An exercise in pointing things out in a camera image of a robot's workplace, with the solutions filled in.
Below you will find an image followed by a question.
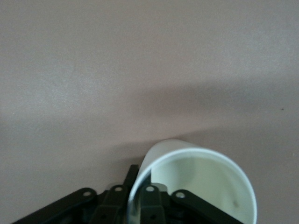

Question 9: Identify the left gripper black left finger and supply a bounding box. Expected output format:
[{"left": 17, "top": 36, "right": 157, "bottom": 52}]
[{"left": 11, "top": 164, "right": 140, "bottom": 224}]

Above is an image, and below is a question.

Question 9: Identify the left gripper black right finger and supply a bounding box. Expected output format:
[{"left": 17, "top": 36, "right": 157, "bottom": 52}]
[{"left": 140, "top": 184, "right": 241, "bottom": 224}]

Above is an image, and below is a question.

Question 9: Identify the white plastic cup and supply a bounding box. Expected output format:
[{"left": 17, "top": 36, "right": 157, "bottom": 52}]
[{"left": 127, "top": 139, "right": 258, "bottom": 224}]

